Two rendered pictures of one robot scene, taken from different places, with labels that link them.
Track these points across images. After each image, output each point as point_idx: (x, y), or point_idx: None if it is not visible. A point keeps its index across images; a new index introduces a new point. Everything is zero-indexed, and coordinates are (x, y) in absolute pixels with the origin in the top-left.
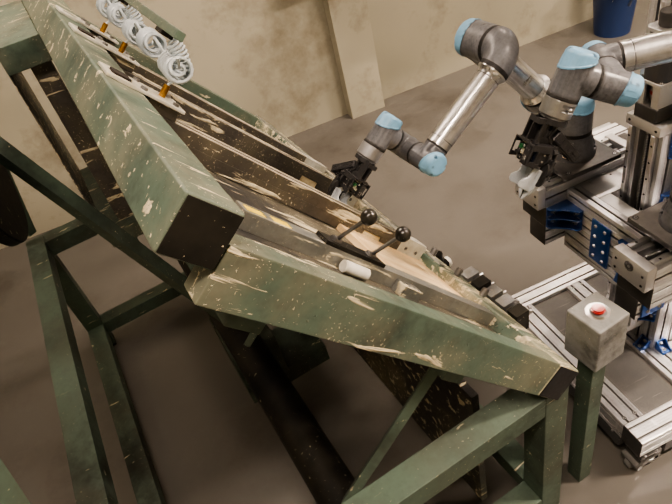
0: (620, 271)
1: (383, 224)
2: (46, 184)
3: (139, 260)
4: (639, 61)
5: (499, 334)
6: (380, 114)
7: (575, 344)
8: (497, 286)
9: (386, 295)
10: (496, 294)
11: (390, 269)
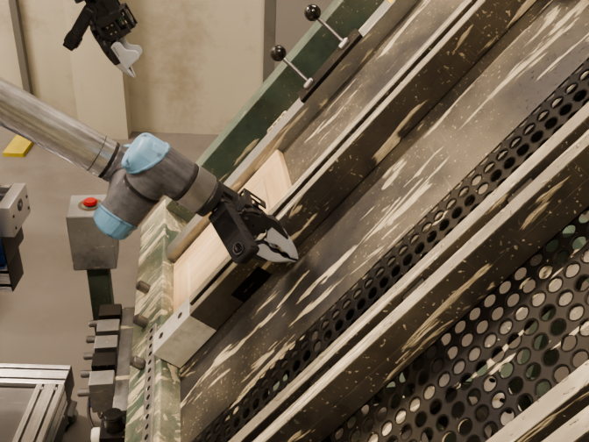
0: (18, 224)
1: (213, 284)
2: None
3: None
4: None
5: (221, 141)
6: (151, 146)
7: (116, 242)
8: (95, 342)
9: (333, 5)
10: (108, 335)
11: (290, 110)
